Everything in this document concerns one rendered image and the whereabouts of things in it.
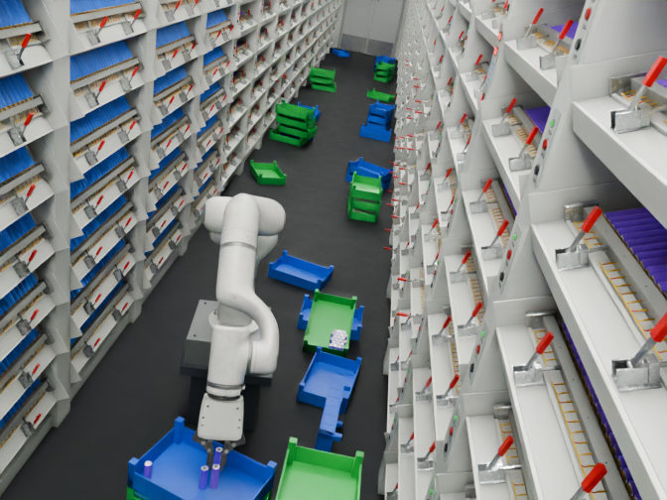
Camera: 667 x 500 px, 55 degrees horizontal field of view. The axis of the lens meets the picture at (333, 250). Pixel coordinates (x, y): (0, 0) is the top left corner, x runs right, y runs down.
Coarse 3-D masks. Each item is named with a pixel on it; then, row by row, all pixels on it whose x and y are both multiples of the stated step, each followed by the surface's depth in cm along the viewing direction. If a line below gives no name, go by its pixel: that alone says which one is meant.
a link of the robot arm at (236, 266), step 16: (224, 256) 155; (240, 256) 154; (224, 272) 153; (240, 272) 153; (224, 288) 152; (240, 288) 152; (224, 304) 154; (240, 304) 152; (256, 304) 151; (256, 320) 153; (272, 320) 151; (272, 336) 149; (256, 352) 147; (272, 352) 148; (256, 368) 147; (272, 368) 148
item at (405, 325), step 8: (400, 304) 271; (408, 304) 270; (408, 312) 268; (400, 320) 264; (408, 320) 262; (400, 328) 258; (408, 328) 256; (400, 336) 253; (408, 336) 252; (400, 344) 248; (408, 344) 247; (400, 352) 243; (408, 352) 242; (400, 360) 238; (408, 360) 233; (400, 368) 233; (400, 376) 229; (400, 384) 225; (400, 392) 216
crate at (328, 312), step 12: (324, 300) 311; (336, 300) 310; (348, 300) 308; (312, 312) 306; (324, 312) 307; (336, 312) 308; (348, 312) 309; (312, 324) 302; (324, 324) 302; (336, 324) 303; (348, 324) 304; (312, 336) 297; (324, 336) 298; (348, 336) 294; (312, 348) 290; (324, 348) 289
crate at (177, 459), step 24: (192, 432) 171; (144, 456) 161; (168, 456) 168; (192, 456) 170; (240, 456) 167; (144, 480) 154; (168, 480) 161; (192, 480) 163; (240, 480) 165; (264, 480) 164
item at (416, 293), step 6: (408, 258) 262; (414, 258) 261; (420, 258) 261; (414, 264) 262; (420, 264) 262; (414, 270) 261; (420, 270) 260; (414, 276) 257; (420, 276) 256; (414, 288) 248; (414, 294) 243; (420, 294) 242; (414, 300) 239; (420, 300) 238; (414, 306) 235; (420, 306) 234; (414, 312) 231; (420, 312) 230; (414, 324) 223; (414, 330) 220; (414, 336) 217; (414, 342) 207
